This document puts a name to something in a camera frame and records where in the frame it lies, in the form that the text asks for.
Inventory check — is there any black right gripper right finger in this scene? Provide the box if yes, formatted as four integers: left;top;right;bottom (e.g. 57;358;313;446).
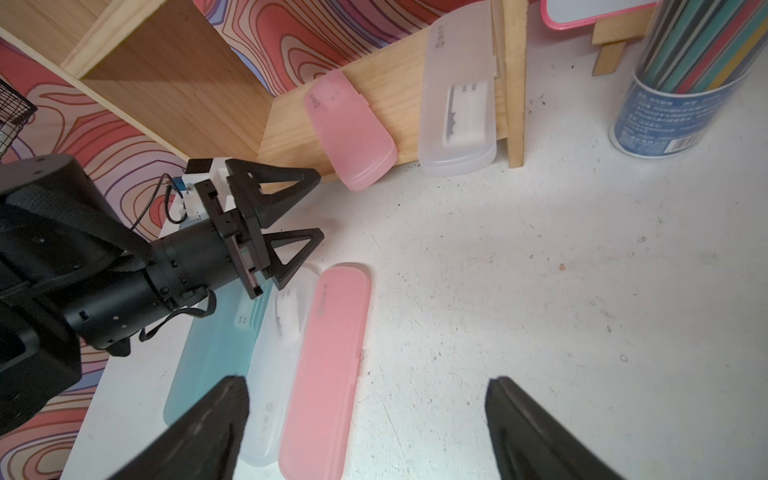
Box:
485;377;620;480

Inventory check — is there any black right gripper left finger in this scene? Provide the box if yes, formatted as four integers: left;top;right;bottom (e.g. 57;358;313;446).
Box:
112;376;249;479

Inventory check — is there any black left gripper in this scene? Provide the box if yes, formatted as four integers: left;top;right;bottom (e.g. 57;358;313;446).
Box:
203;159;325;299

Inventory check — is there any clear pencil case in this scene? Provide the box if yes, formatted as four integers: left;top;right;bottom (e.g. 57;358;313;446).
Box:
239;268;318;467
418;1;497;177

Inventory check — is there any pink pencil case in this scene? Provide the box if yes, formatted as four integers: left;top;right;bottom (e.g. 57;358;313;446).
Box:
303;69;399;192
278;264;372;479

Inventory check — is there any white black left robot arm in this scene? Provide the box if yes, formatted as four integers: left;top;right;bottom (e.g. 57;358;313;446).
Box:
1;154;324;433

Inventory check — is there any wooden two-tier shelf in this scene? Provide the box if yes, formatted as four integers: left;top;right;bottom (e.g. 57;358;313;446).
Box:
0;0;530;181

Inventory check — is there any colored pencil tube blue lid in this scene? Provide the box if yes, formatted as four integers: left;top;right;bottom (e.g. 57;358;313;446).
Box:
609;0;767;159

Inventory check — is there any wooden board easel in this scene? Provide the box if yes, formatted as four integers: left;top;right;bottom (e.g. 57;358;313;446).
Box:
592;3;656;76

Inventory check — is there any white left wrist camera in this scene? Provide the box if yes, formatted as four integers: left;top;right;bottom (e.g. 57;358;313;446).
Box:
166;157;235;228

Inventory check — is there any black wire basket on frame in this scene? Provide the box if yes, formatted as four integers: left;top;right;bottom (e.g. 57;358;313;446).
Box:
0;80;38;157

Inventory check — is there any white board pink frame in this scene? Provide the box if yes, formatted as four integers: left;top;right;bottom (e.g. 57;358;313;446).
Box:
540;0;656;30

